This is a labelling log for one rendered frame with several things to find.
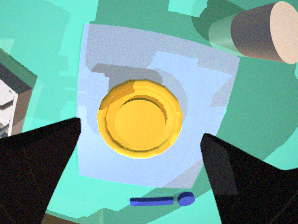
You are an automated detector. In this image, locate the white dish rack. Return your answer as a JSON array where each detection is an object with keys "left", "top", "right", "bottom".
[{"left": 0, "top": 63, "right": 32, "bottom": 137}]

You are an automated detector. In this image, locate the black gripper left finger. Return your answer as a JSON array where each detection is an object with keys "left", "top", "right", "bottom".
[{"left": 0, "top": 116, "right": 81, "bottom": 224}]

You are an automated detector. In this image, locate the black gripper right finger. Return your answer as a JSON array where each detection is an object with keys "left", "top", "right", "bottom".
[{"left": 200, "top": 133, "right": 298, "bottom": 224}]

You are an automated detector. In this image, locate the light blue mat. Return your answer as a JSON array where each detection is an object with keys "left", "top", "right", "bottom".
[{"left": 77, "top": 23, "right": 241, "bottom": 189}]

